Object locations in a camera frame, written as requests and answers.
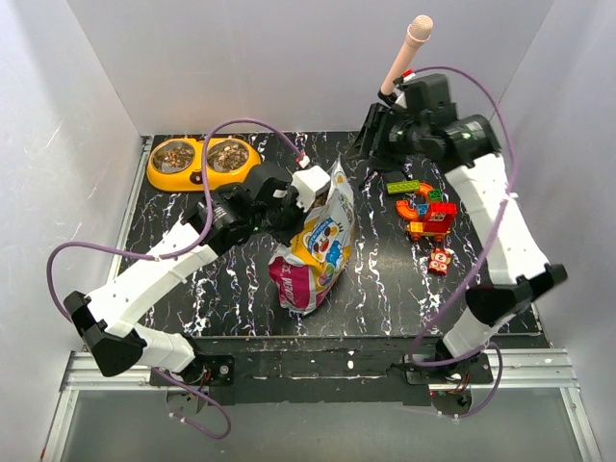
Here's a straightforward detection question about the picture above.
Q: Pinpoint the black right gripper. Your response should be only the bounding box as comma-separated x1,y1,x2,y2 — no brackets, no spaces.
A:
342,103,426,173

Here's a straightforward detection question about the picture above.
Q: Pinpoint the cat food bag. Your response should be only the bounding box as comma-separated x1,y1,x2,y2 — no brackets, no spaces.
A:
269,159,356,315

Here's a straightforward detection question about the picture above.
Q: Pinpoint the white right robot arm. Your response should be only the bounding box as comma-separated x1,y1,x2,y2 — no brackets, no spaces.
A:
354,101,568,383

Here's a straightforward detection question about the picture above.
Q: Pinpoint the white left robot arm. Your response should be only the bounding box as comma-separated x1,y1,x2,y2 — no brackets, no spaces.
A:
64,163,329,385

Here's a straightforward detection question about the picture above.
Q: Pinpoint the yellow double pet bowl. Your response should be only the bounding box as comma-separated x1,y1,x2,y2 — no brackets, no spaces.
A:
146,138,262,193

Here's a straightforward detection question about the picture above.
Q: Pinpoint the lime green toy plate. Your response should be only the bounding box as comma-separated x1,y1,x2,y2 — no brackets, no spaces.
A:
386,180,421,194

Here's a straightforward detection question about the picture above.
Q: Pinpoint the green toy brick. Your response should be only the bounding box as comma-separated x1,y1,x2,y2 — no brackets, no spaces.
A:
428,189,443,202

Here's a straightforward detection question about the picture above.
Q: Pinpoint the red toy brick vehicle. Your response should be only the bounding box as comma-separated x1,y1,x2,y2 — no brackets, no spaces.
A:
406,202,458,243

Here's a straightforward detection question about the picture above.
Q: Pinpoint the pink microphone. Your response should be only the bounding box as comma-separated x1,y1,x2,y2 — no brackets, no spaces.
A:
379,14,433,95

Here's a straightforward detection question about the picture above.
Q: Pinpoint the red number toy block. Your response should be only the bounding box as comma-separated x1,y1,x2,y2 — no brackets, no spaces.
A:
427,247,451,276

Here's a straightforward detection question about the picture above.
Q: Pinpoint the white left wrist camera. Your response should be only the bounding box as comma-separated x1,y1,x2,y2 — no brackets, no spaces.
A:
291,166,330,211

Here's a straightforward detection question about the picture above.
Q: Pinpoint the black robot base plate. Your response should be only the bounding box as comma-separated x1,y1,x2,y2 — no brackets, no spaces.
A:
148,334,550,408

